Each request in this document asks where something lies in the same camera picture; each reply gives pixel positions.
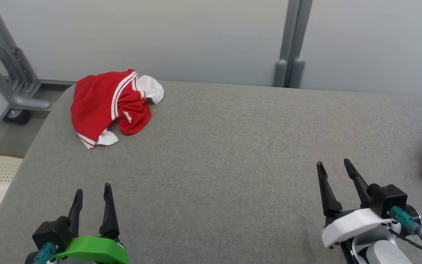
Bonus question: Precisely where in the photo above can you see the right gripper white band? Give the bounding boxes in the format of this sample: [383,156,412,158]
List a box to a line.
[316,158,393,249]

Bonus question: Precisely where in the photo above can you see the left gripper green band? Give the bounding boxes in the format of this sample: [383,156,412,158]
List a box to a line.
[51,182,129,264]

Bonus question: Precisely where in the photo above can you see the red jersey with white sleeves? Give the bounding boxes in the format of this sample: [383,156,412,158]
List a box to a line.
[70,68,165,150]

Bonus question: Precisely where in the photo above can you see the grey double partition post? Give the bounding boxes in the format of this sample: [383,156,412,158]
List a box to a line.
[272,0,314,89]

